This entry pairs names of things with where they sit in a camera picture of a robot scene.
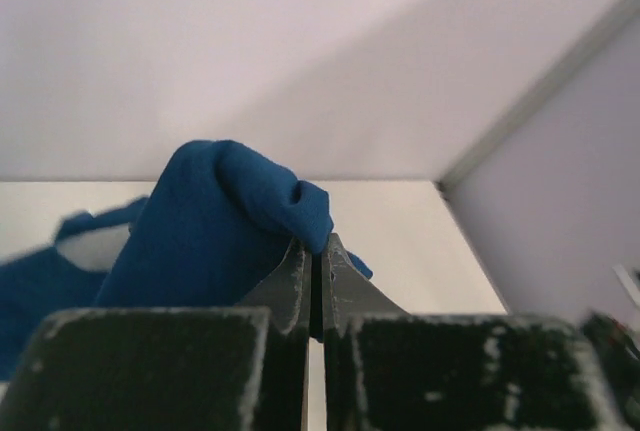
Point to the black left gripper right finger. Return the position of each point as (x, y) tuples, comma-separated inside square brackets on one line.
[(387, 369)]

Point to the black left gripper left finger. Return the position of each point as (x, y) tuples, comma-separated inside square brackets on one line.
[(218, 368)]

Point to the dark blue t-shirt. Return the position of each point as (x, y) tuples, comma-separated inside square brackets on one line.
[(218, 221)]

